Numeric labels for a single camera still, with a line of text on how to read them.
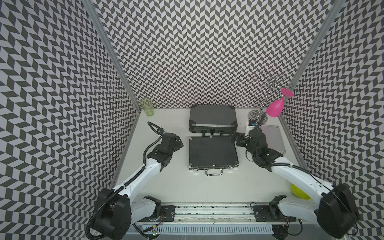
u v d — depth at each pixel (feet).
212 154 2.91
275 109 2.95
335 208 1.30
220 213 2.46
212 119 3.29
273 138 3.11
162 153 2.10
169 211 2.38
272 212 2.15
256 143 1.96
